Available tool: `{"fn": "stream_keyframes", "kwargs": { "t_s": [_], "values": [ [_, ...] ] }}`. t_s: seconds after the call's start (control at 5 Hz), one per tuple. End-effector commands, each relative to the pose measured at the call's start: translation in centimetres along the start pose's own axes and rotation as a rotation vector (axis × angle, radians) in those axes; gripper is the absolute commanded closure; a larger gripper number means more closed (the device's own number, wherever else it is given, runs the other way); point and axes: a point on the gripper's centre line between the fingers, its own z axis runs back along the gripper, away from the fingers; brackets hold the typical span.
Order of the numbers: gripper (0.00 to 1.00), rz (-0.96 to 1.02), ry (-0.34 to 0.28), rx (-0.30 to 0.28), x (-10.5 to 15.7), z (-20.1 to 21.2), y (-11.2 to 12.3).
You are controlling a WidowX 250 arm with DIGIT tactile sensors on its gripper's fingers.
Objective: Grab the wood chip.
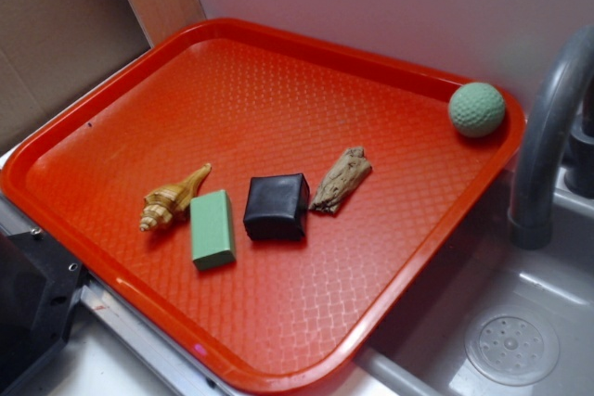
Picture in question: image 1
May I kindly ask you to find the round sink drain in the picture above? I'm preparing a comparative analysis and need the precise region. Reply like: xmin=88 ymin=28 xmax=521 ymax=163
xmin=464 ymin=305 xmax=560 ymax=387

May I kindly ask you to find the green rectangular block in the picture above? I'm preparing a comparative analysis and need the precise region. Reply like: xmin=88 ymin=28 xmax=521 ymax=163
xmin=189 ymin=190 xmax=236 ymax=271

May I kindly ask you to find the tan spiral seashell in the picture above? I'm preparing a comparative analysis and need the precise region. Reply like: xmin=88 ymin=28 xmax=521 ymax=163
xmin=138 ymin=163 xmax=212 ymax=232

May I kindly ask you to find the grey curved faucet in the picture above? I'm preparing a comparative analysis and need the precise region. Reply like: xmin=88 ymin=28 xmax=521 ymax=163
xmin=508 ymin=25 xmax=593 ymax=249

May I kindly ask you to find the brown wood chip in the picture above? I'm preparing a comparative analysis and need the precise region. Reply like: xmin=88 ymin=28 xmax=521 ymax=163
xmin=309 ymin=147 xmax=372 ymax=215

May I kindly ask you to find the green dimpled ball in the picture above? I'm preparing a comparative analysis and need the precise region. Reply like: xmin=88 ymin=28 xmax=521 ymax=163
xmin=448 ymin=83 xmax=506 ymax=138

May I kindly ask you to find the brown cardboard panel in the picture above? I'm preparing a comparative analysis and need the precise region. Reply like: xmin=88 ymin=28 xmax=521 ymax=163
xmin=1 ymin=0 xmax=149 ymax=152

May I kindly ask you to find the black square block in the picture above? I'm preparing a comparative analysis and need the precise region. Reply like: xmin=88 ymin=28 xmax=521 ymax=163
xmin=243 ymin=173 xmax=310 ymax=241

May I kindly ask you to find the aluminium frame rail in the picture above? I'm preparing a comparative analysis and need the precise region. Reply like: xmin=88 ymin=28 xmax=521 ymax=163
xmin=1 ymin=198 xmax=235 ymax=395

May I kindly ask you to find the black metal bracket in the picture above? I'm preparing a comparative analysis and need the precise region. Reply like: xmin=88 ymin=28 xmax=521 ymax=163
xmin=1 ymin=233 xmax=86 ymax=395

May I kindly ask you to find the grey plastic sink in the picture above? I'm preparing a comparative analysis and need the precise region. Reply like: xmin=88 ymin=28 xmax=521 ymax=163
xmin=356 ymin=177 xmax=593 ymax=395

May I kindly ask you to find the red plastic tray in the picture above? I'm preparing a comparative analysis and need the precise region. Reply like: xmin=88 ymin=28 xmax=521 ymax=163
xmin=1 ymin=19 xmax=525 ymax=394

